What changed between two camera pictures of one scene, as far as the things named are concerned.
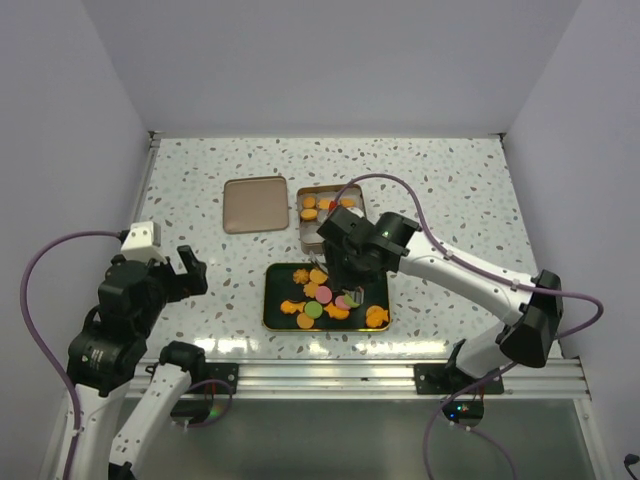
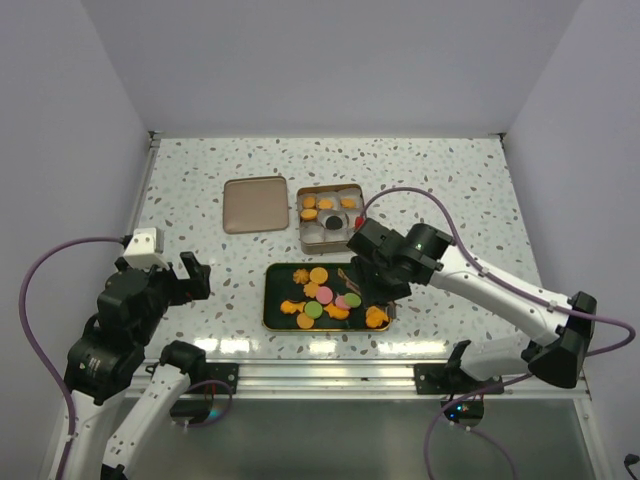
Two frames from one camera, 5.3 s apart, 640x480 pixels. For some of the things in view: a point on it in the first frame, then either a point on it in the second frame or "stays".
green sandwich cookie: (348, 300) stays
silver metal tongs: (355, 293) -> (391, 305)
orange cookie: (348, 202) stays
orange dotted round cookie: (308, 214) stays
